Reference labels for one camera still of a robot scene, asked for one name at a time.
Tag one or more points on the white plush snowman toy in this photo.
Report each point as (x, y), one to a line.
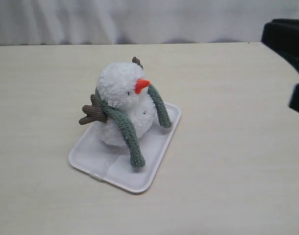
(123, 86)

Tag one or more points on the green knitted scarf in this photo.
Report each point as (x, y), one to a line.
(125, 128)

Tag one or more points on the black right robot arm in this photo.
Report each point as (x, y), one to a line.
(282, 37)

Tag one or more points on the white plastic tray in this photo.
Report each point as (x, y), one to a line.
(111, 164)

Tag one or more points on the white backdrop curtain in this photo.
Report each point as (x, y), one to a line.
(107, 22)

